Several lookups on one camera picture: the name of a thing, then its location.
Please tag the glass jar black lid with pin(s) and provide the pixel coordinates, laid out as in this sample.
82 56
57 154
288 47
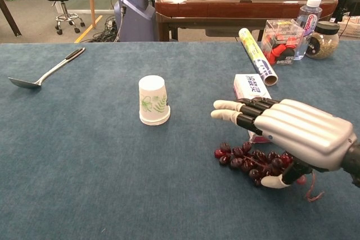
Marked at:
323 43

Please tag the purple plastic grape bunch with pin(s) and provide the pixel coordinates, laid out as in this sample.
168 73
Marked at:
247 161

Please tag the blue felt table cover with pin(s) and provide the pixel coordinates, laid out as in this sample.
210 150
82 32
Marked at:
84 167

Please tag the brown mahjong table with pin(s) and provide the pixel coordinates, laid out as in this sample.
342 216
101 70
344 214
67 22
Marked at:
225 6

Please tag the white pink toothpaste box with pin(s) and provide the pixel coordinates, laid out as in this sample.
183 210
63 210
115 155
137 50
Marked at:
249 85

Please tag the clear box red black pieces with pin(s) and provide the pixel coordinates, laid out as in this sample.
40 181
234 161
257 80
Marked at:
281 40

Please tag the clear plastic water bottle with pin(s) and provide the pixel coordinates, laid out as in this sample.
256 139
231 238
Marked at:
309 18

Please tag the white plastic basket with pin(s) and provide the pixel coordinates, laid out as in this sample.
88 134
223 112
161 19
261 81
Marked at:
350 27

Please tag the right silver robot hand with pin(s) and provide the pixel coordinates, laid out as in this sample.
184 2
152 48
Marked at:
303 130

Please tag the upside-down paper cup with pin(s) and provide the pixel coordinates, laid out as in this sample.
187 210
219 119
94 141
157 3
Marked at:
153 102

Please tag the dark table leg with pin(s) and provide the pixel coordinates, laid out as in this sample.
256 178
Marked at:
9 16

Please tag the blue background robot base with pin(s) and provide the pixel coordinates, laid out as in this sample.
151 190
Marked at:
135 12

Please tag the cling film roll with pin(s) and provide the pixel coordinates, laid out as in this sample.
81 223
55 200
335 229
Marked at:
258 57

